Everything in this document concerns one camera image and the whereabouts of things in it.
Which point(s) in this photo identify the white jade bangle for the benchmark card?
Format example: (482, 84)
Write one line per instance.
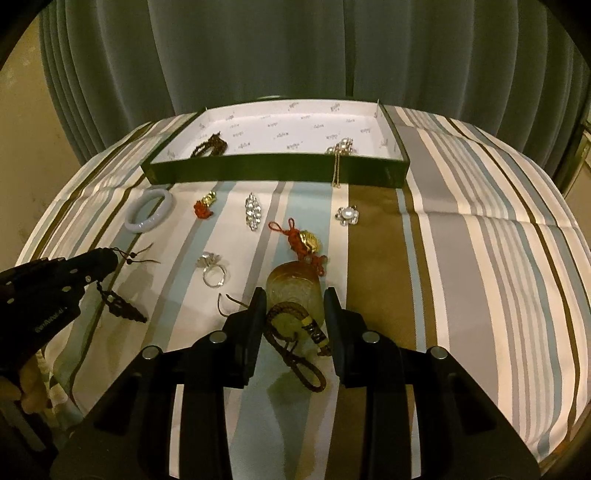
(138, 226)

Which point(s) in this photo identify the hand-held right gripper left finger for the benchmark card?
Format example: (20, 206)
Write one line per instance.
(251, 325)

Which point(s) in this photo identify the green pleated curtain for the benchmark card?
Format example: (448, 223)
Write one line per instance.
(277, 46)

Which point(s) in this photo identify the red knot gold charm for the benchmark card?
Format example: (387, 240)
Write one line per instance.
(307, 242)

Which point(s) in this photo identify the person's left hand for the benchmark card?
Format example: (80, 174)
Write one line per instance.
(32, 387)

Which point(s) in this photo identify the pearl flower brooch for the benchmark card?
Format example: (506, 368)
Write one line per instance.
(347, 214)

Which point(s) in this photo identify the oval crystal brooch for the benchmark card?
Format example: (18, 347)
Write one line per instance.
(252, 212)

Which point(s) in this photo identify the small red gold charm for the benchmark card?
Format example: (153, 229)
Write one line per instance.
(203, 208)

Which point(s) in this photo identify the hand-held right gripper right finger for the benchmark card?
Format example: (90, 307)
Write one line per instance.
(334, 327)

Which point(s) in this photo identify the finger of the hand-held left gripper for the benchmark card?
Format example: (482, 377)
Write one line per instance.
(94, 263)

